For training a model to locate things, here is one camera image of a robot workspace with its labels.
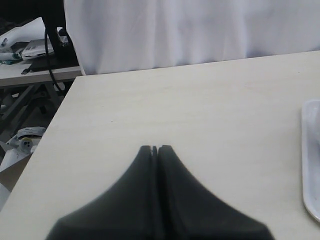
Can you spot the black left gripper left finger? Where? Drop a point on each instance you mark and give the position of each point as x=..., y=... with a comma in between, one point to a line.
x=126, y=211

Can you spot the white plastic tray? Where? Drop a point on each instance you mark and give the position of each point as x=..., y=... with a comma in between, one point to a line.
x=310, y=157

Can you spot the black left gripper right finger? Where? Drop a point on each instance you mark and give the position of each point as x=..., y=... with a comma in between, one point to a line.
x=191, y=212

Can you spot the grey side table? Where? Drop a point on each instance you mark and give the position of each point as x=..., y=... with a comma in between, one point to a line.
x=11, y=77

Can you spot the white robot part on floor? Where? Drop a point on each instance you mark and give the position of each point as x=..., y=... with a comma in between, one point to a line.
x=21, y=145

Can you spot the white box on side table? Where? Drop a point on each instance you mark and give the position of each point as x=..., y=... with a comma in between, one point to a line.
x=34, y=49

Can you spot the black monitor stand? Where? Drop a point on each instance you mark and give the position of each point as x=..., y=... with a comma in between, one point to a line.
x=54, y=19

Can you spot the white backdrop curtain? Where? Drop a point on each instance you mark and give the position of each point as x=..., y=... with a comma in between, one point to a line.
x=111, y=36

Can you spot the white packaged item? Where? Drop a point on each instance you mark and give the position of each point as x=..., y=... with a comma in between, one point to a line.
x=33, y=30

